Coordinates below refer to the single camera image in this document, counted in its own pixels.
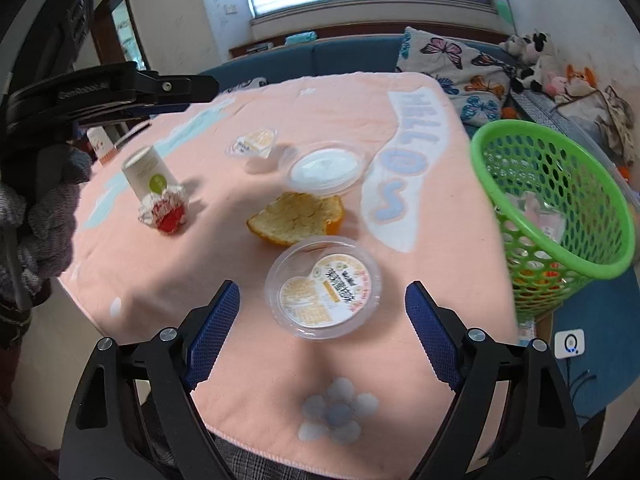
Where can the person's left hand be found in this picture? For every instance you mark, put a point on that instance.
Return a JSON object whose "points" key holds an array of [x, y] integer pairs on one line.
{"points": [[50, 220]]}

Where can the pink printed blanket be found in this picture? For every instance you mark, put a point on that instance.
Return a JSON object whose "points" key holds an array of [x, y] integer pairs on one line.
{"points": [[225, 250]]}

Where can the dark wooden cabinet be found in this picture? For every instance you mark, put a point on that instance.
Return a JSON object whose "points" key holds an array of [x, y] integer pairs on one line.
{"points": [[70, 25]]}

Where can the doorway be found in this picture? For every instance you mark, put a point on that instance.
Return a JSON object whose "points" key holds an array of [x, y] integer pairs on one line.
{"points": [[122, 30]]}

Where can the blue floor mat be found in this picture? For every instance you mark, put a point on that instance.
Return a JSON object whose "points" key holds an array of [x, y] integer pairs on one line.
{"points": [[610, 340]]}

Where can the labelled round plastic container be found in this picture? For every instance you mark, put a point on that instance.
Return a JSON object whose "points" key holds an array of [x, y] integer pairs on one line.
{"points": [[322, 292]]}

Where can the black and white cow plush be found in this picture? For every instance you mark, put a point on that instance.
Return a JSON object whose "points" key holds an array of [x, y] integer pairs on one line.
{"points": [[535, 60]]}

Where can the pink pig plush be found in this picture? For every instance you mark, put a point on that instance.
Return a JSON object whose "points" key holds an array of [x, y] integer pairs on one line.
{"points": [[556, 85]]}

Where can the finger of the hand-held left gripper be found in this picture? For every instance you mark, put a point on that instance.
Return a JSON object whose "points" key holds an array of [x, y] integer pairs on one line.
{"points": [[190, 87], [135, 113]]}

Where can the blue sofa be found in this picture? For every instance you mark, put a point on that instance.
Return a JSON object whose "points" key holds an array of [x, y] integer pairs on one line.
{"points": [[350, 57]]}

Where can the green plastic basket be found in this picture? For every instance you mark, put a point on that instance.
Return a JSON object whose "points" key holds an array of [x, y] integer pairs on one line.
{"points": [[615, 240]]}

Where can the white bottle with red cap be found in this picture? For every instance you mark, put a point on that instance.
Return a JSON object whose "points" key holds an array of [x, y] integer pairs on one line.
{"points": [[100, 145]]}

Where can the patterned white cushion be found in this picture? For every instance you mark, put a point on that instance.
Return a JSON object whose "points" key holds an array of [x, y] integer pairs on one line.
{"points": [[245, 85]]}

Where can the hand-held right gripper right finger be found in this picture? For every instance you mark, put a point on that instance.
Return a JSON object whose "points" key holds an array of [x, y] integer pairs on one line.
{"points": [[432, 335]]}

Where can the clear cup with white lid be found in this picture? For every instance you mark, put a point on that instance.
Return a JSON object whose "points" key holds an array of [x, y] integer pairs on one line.
{"points": [[325, 167]]}

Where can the paper wrapper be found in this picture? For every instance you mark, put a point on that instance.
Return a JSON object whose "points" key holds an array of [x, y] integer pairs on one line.
{"points": [[165, 210]]}

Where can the patterned cloth bag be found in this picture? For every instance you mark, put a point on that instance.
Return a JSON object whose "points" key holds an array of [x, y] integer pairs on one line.
{"points": [[620, 120]]}

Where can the blue tissue pack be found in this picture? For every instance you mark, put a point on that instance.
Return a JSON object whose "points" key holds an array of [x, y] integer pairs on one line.
{"points": [[300, 37]]}

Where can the white paper cup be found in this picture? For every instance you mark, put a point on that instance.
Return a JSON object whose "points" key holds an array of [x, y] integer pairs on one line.
{"points": [[145, 172]]}

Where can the orange fox plush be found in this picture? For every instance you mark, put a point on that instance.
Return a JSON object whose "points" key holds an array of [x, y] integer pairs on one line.
{"points": [[580, 80]]}

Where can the orange peel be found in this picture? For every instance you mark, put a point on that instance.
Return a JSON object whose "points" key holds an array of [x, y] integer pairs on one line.
{"points": [[295, 217]]}

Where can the small clear jelly cup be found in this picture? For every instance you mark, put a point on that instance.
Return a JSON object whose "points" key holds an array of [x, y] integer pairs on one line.
{"points": [[252, 142]]}

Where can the wooden window ledge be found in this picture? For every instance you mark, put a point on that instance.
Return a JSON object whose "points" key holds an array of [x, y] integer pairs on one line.
{"points": [[370, 30]]}

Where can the white square device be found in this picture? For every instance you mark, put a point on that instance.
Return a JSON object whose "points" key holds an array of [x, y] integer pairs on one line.
{"points": [[570, 344]]}

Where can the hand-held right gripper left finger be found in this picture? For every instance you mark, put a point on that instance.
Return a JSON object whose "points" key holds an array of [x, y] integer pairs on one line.
{"points": [[212, 335]]}

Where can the butterfly print pillow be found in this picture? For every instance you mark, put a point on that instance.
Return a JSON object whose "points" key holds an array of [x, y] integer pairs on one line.
{"points": [[450, 70]]}

